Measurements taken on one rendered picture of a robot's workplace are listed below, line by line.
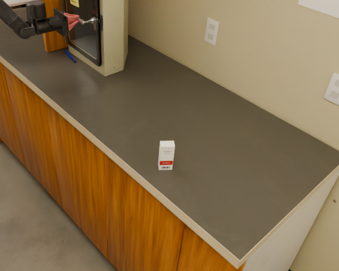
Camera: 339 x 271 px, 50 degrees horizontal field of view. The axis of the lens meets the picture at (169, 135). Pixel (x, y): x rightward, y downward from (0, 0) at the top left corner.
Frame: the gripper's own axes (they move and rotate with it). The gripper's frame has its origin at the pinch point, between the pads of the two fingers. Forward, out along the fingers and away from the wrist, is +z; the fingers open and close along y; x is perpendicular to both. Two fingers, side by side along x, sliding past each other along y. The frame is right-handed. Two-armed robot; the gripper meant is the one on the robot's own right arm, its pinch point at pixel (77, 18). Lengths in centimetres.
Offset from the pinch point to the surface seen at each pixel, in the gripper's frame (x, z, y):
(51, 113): -6.6, -21.0, -38.3
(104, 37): -10.8, 6.6, -6.3
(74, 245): -22, -26, -120
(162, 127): -57, 1, -26
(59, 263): -27, -38, -120
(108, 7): -10.8, 9.0, 6.6
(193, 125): -63, 12, -26
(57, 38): 26.2, 3.2, -20.0
